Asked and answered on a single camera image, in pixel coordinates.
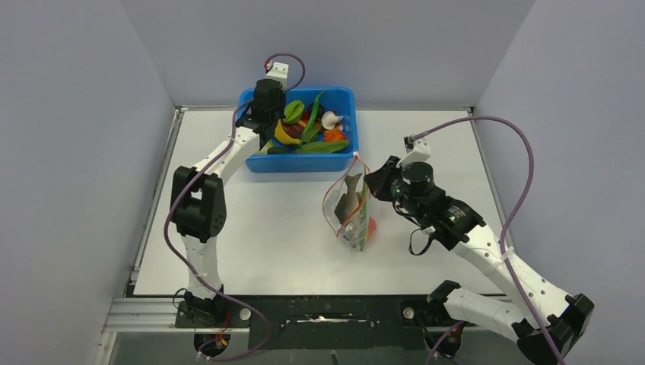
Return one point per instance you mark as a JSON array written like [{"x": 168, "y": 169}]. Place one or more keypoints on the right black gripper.
[{"x": 378, "y": 182}]

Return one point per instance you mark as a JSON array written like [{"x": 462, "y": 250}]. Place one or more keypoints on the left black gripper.
[{"x": 281, "y": 112}]

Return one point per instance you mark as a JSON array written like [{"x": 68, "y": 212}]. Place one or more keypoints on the yellow banana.
[{"x": 287, "y": 134}]

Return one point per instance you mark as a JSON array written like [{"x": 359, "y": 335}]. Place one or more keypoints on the long green bean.
[{"x": 364, "y": 216}]

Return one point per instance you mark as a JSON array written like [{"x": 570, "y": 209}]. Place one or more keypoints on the clear zip top bag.
[{"x": 348, "y": 232}]

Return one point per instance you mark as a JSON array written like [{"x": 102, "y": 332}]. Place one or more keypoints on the grey fish piece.
[{"x": 349, "y": 200}]

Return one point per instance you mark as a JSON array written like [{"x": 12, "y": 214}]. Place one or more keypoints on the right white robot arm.
[{"x": 543, "y": 320}]

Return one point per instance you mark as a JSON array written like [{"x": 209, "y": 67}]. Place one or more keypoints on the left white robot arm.
[{"x": 198, "y": 206}]

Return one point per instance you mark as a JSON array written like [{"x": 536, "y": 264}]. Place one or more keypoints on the dark green cucumber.
[{"x": 278, "y": 150}]

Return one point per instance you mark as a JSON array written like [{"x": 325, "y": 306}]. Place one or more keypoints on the upright green bean pod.
[{"x": 315, "y": 111}]

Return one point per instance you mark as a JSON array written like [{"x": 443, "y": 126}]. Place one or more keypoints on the white mushroom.
[{"x": 330, "y": 120}]

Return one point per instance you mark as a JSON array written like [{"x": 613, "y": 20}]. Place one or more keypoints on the orange carrot piece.
[{"x": 333, "y": 135}]

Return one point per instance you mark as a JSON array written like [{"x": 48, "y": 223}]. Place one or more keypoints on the flat green leaf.
[{"x": 322, "y": 147}]

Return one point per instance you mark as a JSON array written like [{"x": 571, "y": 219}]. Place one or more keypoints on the blue plastic bin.
[{"x": 338, "y": 99}]

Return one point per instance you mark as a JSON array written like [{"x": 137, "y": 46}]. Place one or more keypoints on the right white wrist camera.
[{"x": 417, "y": 150}]

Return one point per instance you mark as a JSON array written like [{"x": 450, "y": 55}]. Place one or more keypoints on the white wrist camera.
[
  {"x": 417, "y": 150},
  {"x": 278, "y": 71}
]

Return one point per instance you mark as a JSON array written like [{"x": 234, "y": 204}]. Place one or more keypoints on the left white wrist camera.
[{"x": 278, "y": 71}]

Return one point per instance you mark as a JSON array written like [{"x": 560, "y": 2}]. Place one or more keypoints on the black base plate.
[{"x": 318, "y": 322}]

